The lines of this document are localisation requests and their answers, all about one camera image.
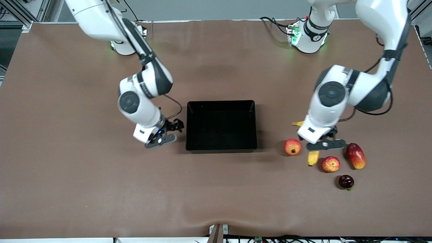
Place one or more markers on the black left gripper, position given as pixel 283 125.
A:
pixel 332 132

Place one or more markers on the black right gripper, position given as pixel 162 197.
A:
pixel 173 126

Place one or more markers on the yellow banana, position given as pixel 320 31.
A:
pixel 313 158

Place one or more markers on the red yellow apple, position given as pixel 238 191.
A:
pixel 330 164

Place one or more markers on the black plastic box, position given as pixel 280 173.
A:
pixel 221 128

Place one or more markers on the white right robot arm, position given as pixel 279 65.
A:
pixel 135 101

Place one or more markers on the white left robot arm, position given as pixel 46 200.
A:
pixel 337 94

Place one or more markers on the red yellow mango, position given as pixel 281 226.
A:
pixel 355 156

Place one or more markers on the red yellow pomegranate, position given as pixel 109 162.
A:
pixel 292 147

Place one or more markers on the dark purple mangosteen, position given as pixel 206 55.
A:
pixel 346 182

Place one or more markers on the brown table mat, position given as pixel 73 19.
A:
pixel 202 189

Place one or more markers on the grey table edge bracket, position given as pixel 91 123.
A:
pixel 225 229

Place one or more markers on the brown post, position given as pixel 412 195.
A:
pixel 216 236

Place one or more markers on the aluminium frame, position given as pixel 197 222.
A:
pixel 23 22
pixel 418 13

